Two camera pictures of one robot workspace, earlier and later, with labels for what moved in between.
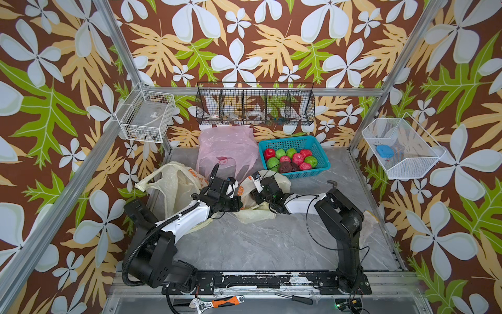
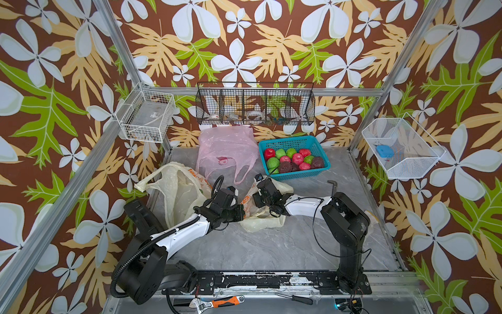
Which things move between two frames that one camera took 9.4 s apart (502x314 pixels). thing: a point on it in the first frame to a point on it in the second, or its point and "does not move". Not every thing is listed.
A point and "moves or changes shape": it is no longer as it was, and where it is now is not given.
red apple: [269, 153] does not move
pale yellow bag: [251, 212] moves or changes shape
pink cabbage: [305, 166] does not move
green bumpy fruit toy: [280, 153] does not move
